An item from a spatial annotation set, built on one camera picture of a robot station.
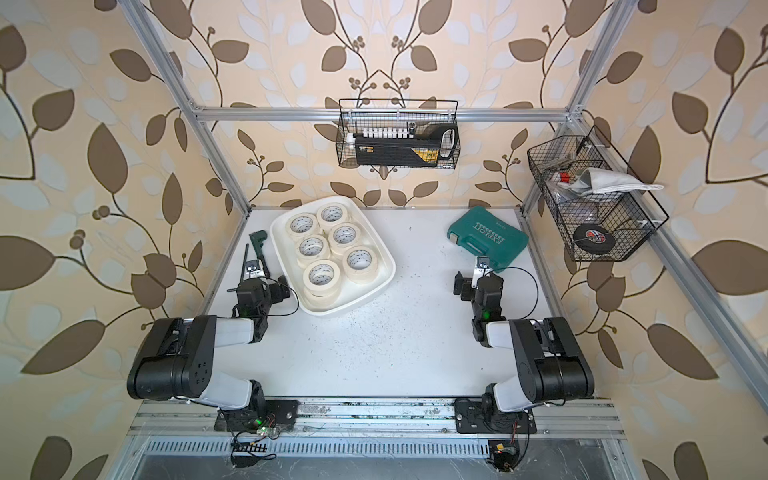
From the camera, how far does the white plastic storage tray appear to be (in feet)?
3.05

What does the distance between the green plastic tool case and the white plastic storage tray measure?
28 centimetres

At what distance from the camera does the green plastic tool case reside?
106 cm
